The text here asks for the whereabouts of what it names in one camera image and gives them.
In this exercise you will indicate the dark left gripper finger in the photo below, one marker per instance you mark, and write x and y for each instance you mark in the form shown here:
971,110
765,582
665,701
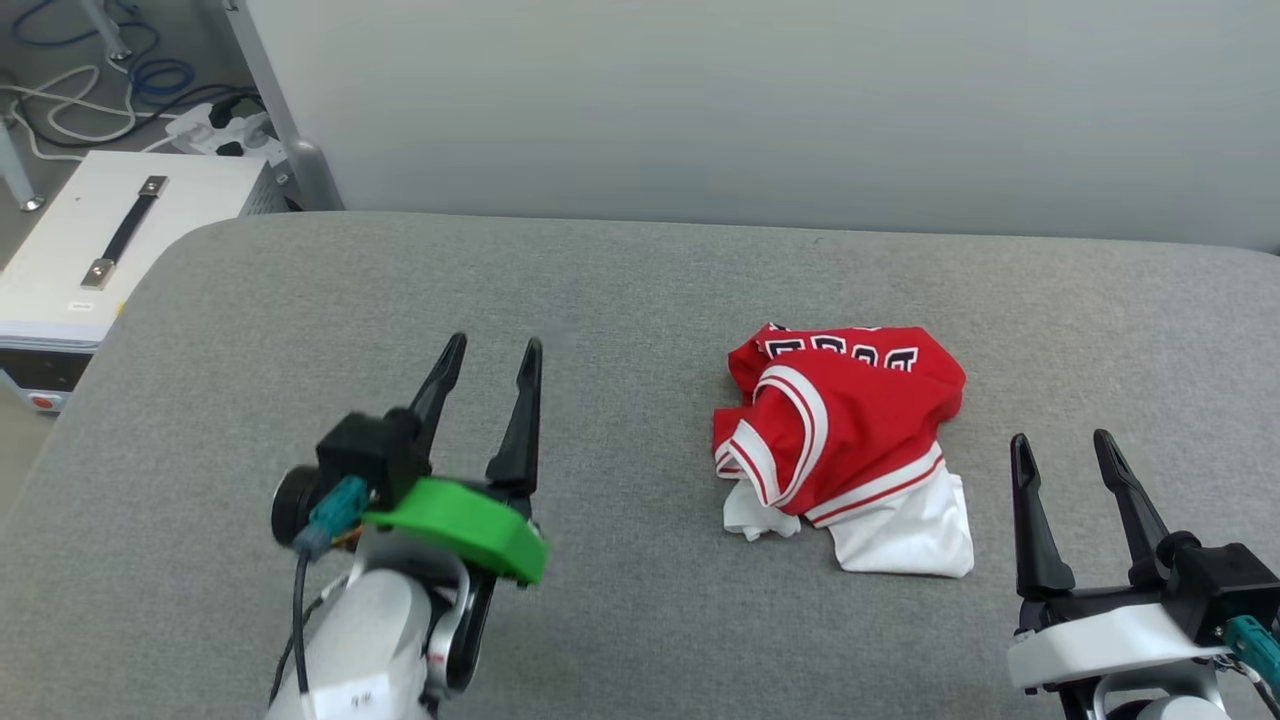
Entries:
522,420
437,390

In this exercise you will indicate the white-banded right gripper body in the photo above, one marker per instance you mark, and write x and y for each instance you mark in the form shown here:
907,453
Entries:
1100,635

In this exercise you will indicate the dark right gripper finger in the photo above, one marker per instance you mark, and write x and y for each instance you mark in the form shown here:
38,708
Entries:
1135,510
1035,520

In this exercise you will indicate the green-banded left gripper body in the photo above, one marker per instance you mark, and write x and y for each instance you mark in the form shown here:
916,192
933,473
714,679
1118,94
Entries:
465,525

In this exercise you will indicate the red and white basketball jersey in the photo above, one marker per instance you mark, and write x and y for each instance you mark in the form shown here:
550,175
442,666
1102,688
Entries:
850,440

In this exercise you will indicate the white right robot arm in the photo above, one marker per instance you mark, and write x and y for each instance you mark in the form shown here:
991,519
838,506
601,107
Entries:
1165,705

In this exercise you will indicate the white power strip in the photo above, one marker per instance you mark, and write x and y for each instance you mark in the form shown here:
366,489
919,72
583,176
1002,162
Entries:
225,128

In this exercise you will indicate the white metal equipment box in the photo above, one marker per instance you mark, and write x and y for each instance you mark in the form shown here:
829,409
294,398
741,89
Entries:
110,230

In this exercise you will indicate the silver metal table leg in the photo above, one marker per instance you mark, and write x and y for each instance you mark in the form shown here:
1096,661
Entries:
15,170
108,28

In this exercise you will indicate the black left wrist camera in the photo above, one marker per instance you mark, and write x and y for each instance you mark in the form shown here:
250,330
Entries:
355,460

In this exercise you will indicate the teal left camera connector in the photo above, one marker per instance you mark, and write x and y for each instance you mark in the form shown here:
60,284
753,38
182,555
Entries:
333,512

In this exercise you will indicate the teal camera connector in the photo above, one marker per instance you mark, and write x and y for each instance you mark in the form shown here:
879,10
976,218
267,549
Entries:
333,512
1255,645

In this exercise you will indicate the teal right camera connector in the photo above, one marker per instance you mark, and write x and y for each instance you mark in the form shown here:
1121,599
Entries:
1255,645

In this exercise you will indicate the grey partition post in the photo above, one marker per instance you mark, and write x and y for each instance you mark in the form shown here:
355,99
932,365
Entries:
290,130

